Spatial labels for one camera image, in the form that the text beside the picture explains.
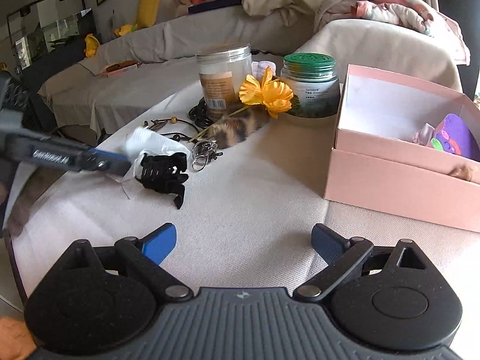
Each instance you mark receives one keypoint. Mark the yellow pillow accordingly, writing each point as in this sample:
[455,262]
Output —
[148,3]

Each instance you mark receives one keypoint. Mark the pale pink cloth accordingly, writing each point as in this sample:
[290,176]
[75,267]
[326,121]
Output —
[423,135]

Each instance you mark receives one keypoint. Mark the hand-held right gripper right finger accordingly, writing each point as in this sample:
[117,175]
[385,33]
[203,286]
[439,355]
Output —
[327,240]

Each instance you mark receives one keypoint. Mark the purple fluffy headband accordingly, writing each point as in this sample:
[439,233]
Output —
[262,68]

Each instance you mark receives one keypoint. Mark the flat pink packet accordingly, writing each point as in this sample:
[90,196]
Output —
[122,69]

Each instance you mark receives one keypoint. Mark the glass fish tank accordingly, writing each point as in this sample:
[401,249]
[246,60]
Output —
[48,33]

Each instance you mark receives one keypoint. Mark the beige plush toy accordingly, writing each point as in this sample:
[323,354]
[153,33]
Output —
[180,3]

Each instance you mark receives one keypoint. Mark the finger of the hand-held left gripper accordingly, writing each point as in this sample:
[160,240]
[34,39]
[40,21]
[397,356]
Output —
[107,162]

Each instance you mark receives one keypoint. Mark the black hair claw clip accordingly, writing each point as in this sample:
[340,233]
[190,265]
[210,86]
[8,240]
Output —
[161,174]

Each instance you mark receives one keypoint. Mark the floral pink blanket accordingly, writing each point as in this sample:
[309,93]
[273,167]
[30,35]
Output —
[393,3]

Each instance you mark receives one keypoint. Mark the jar with green lid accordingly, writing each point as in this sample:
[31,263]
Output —
[315,82]

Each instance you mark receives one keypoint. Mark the purple felt piece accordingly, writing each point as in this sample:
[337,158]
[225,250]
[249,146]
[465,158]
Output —
[461,135]

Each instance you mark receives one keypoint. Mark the dark flat box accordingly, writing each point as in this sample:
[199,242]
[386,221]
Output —
[213,5]

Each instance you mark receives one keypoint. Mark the pink cardboard box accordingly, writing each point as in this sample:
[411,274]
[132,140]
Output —
[375,180]

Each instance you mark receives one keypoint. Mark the yellow fabric flower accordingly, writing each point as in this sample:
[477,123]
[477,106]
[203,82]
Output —
[268,95]

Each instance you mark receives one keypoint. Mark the small yellow plush toy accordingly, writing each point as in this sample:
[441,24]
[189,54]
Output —
[91,45]

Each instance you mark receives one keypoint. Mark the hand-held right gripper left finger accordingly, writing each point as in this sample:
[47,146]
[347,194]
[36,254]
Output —
[162,240]

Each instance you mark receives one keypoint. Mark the grey covered sofa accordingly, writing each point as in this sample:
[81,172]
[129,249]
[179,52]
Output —
[150,45]

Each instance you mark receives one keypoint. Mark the yellow green plush toy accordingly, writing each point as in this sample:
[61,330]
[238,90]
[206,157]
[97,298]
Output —
[125,30]

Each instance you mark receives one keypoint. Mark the clear jar with silver lid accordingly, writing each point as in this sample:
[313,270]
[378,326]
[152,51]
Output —
[221,78]

